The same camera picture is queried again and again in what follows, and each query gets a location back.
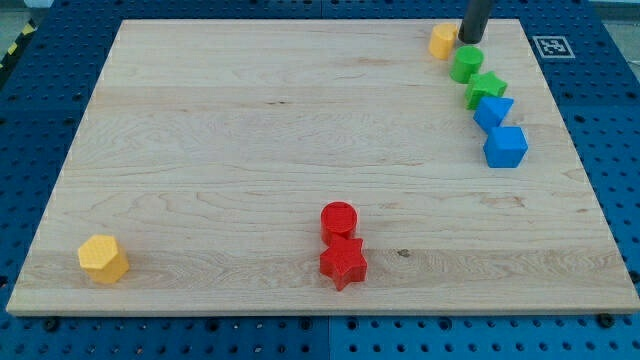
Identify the yellow heart block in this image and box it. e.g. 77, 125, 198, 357
428, 23, 458, 60

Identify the red star block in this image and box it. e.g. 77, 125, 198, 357
319, 235, 368, 291

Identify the green star block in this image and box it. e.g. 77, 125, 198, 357
465, 71, 508, 110

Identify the red cylinder block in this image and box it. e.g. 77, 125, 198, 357
320, 201, 358, 246

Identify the wooden board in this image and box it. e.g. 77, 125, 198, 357
7, 19, 639, 317

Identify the blue cube block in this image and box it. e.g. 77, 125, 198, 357
483, 126, 528, 168

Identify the green cylinder block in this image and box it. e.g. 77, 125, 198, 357
449, 45, 484, 84

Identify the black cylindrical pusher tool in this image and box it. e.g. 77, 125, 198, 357
458, 0, 495, 44

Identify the yellow hexagon block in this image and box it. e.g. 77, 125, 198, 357
77, 234, 130, 284

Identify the white fiducial marker tag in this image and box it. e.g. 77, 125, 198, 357
532, 35, 575, 59

